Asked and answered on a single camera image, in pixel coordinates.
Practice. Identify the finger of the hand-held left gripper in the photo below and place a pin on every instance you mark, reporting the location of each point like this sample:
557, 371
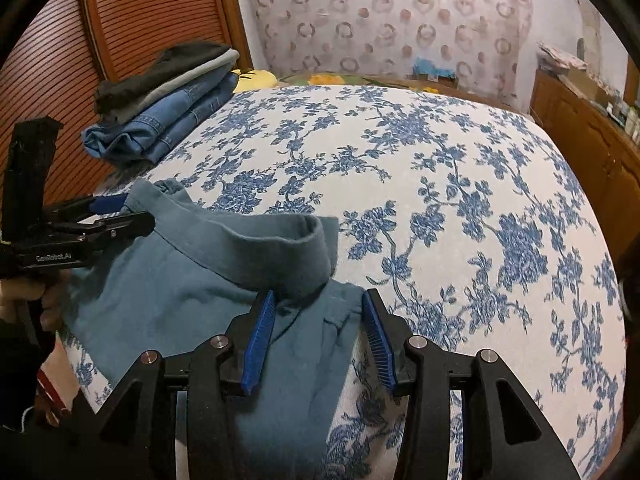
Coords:
107, 203
125, 225

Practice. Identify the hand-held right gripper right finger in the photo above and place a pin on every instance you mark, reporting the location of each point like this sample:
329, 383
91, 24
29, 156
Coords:
377, 345

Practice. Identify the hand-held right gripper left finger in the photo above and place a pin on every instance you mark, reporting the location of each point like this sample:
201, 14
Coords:
260, 340

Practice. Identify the person's left forearm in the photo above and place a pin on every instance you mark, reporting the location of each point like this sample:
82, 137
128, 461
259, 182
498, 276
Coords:
15, 360

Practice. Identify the person's left hand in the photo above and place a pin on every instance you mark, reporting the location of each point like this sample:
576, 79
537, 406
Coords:
30, 300

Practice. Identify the folded blue denim jeans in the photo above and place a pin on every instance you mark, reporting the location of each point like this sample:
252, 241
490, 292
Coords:
165, 125

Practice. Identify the wooden louvered wardrobe door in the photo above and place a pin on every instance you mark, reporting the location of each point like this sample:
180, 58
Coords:
65, 45

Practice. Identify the folded black garment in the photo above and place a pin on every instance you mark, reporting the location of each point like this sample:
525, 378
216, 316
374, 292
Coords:
165, 67

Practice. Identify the folded grey garment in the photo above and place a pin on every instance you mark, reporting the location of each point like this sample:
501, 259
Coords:
200, 72

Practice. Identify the blue floral bed sheet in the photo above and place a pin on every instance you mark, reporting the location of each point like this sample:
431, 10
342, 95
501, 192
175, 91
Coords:
450, 185

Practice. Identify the yellow plush pillow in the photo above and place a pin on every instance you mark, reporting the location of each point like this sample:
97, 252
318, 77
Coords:
257, 79

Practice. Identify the colourful floral blanket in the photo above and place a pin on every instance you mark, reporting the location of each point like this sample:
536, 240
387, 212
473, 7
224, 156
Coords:
325, 79

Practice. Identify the wooden sideboard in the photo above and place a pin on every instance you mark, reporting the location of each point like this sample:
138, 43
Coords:
590, 130

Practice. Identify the circle-print sheer curtain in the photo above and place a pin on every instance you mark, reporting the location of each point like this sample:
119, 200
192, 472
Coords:
400, 20

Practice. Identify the cardboard box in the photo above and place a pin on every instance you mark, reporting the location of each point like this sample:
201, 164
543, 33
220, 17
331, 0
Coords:
582, 80

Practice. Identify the stack of papers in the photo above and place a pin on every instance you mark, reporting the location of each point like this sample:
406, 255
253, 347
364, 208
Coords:
560, 55

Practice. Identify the beige lace curtain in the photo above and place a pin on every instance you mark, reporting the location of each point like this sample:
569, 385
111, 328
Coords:
590, 30

